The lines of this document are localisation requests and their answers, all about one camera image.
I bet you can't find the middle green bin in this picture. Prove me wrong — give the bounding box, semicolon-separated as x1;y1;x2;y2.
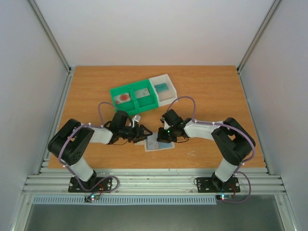
130;79;158;113

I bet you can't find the teal card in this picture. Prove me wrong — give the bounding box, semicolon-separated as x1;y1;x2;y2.
154;83;168;93

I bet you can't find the controller board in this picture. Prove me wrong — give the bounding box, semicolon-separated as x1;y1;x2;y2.
216;194;233;201
84;194;100;203

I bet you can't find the left aluminium corner post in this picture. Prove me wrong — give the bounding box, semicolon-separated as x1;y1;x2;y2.
27;0;72;73

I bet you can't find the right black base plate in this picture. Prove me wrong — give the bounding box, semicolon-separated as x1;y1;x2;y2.
193;177;241;193

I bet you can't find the aluminium rail frame front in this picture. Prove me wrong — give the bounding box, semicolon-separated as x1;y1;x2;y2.
22;167;286;195

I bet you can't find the grey slotted cable duct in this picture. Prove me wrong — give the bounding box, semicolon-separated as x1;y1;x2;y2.
33;195;217;205

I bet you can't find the left controller board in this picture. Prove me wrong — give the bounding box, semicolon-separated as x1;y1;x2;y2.
84;194;100;203

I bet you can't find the green bin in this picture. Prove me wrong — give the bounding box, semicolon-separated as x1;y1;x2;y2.
110;85;139;116
130;79;158;113

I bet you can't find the right controller board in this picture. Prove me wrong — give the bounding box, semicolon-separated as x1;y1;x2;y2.
216;194;233;201

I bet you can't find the grey card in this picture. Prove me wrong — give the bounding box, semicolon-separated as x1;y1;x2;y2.
134;88;150;99

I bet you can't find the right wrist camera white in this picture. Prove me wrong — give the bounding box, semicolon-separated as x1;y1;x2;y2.
161;116;172;130

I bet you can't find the aluminium corner post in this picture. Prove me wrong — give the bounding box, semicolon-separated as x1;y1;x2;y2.
236;0;282;73
27;0;72;73

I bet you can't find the white bin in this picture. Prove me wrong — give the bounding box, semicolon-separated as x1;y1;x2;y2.
149;74;178;107

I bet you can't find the card with red circle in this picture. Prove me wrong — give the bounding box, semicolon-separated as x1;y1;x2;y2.
114;93;131;104

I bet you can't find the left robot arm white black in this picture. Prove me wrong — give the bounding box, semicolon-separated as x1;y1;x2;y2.
48;110;153;192

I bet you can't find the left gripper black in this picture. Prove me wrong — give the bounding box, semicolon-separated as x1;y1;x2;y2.
120;124;153;143

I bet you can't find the beige card holder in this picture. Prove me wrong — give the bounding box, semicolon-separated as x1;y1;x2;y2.
134;132;175;152

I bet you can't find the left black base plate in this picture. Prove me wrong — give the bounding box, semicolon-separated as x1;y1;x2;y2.
68;177;113;193

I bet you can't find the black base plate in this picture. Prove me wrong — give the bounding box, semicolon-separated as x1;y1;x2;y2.
193;177;241;193
68;177;113;193

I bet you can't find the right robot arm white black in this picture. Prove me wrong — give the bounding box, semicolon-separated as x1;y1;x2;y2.
157;109;256;192

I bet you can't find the right aluminium corner post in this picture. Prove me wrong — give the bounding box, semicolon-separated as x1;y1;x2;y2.
236;0;282;73

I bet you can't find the left green bin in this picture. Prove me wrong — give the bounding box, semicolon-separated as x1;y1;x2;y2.
110;85;139;116

